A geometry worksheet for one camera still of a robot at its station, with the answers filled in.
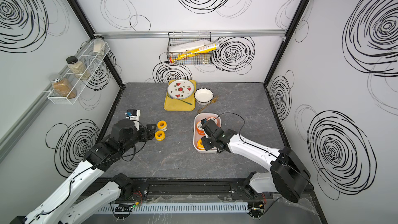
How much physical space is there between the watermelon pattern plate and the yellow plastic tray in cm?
2

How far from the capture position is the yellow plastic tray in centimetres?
107

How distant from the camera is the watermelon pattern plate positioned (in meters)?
1.14
